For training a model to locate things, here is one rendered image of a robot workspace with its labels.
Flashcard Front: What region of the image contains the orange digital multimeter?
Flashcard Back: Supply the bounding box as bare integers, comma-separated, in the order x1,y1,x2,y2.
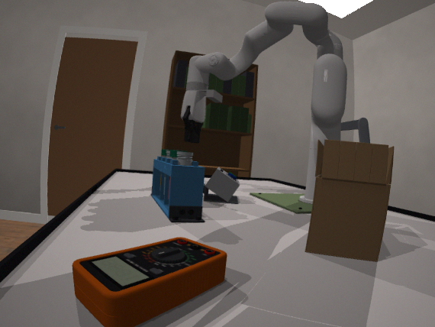
72,238,227,327

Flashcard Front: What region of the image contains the brown cardboard box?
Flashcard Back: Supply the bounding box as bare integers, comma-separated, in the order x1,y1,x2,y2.
305,139,394,262

